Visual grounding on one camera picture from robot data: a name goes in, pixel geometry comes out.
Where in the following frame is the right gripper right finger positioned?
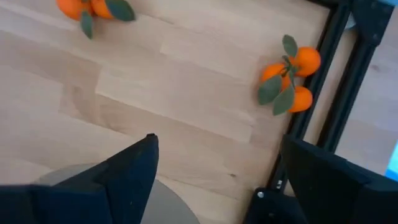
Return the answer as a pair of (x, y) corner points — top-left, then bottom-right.
(280, 134), (398, 224)

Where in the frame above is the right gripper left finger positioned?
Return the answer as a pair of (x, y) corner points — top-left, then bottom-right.
(0, 133), (160, 224)

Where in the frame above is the orange tangerine cluster with leaves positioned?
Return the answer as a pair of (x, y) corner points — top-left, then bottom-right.
(55, 0), (137, 40)
(257, 34), (322, 117)

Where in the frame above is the round grey placemat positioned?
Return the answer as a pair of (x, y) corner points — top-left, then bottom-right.
(34, 163), (200, 224)

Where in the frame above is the black aluminium table frame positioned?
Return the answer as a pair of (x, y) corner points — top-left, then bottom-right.
(244, 0), (397, 224)

